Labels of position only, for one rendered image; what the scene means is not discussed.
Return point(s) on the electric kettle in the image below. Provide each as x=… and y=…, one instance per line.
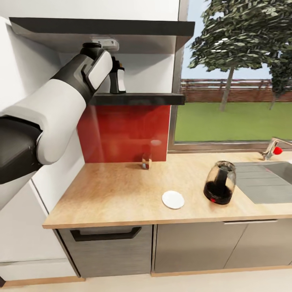
x=221, y=182

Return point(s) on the water glass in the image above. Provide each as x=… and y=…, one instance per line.
x=147, y=161

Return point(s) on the bottle of coffee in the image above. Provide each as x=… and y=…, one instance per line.
x=117, y=85

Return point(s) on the saucer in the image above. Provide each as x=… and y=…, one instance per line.
x=173, y=199

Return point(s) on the fridge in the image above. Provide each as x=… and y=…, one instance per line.
x=27, y=251

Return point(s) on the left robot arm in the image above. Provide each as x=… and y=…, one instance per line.
x=37, y=130

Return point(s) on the drop in sink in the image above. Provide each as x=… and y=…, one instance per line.
x=268, y=182

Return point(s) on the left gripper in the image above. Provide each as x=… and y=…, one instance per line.
x=115, y=65

